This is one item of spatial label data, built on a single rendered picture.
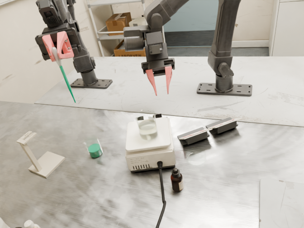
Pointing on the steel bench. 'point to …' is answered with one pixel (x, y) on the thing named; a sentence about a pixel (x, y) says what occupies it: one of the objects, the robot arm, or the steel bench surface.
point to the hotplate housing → (152, 158)
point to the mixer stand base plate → (281, 204)
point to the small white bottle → (30, 225)
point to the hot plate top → (131, 138)
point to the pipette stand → (53, 163)
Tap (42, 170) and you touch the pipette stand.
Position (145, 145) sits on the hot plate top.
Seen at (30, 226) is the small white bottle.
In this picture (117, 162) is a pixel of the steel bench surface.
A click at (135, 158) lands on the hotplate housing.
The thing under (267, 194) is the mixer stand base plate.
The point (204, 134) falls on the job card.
